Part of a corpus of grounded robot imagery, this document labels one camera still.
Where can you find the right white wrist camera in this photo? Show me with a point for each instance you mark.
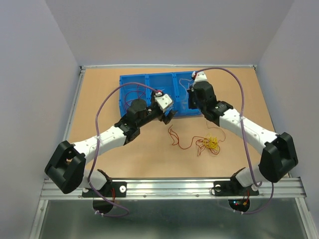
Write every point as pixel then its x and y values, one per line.
pixel 198 76

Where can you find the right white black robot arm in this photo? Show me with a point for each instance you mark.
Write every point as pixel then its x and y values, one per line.
pixel 278 153

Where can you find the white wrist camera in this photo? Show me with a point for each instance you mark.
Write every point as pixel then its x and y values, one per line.
pixel 198 76
pixel 164 101

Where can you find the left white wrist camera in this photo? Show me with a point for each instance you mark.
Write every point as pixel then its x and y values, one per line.
pixel 164 101

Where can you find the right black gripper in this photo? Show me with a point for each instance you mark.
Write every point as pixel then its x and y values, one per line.
pixel 191 93

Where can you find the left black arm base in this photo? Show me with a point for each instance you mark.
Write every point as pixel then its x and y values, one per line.
pixel 111 191

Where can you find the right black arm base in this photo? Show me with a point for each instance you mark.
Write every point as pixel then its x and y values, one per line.
pixel 239 196

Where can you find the aluminium side frame rail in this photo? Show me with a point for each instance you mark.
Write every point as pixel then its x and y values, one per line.
pixel 74 104

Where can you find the aluminium front rail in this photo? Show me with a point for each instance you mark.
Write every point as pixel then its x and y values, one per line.
pixel 157 189

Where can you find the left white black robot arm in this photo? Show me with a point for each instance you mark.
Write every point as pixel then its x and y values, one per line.
pixel 66 168

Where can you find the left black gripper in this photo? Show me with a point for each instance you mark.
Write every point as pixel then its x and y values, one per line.
pixel 166 119

